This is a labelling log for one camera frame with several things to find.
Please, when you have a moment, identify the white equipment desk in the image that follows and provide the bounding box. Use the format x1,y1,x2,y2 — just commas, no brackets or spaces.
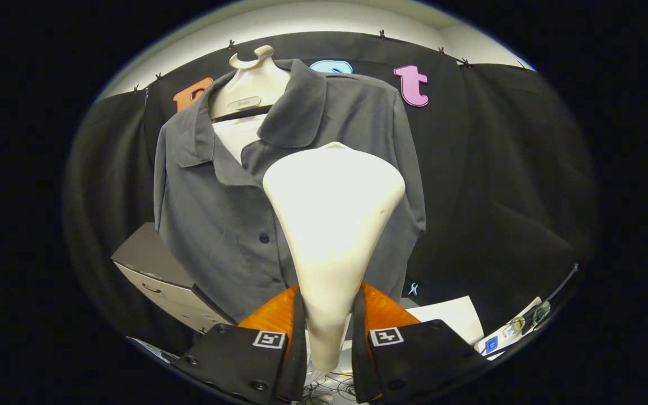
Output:
479,296,552,356

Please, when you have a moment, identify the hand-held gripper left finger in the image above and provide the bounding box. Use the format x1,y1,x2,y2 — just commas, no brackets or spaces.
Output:
172,284,308,404

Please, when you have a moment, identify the grey button shirt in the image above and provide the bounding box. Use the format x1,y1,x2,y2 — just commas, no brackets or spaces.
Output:
154,58,427,324

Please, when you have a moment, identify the cream clothes hanger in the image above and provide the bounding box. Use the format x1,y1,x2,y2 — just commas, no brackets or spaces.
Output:
210,45,292,122

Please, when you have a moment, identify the white side table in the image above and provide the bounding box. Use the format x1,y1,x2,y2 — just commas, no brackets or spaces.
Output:
406,295,485,345

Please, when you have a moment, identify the white garment steamer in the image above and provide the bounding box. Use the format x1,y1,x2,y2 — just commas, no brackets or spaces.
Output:
262,142,406,372

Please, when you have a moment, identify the black backdrop cloth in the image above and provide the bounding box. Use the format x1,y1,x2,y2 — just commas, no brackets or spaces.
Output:
64,31,597,355

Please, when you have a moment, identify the grey drawer cabinet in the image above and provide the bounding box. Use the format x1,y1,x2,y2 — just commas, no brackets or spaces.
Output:
111,222,235,334

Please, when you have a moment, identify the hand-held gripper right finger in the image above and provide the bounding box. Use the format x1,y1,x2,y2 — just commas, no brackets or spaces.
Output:
351,281,488,404

